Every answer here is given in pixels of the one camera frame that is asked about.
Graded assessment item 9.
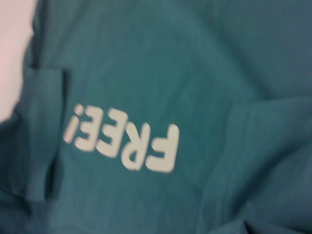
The teal blue FREE t-shirt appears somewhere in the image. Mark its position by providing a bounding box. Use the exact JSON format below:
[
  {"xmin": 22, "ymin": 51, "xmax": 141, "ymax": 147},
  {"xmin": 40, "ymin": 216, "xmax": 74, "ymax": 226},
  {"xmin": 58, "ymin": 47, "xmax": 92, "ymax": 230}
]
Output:
[{"xmin": 0, "ymin": 0, "xmax": 312, "ymax": 234}]

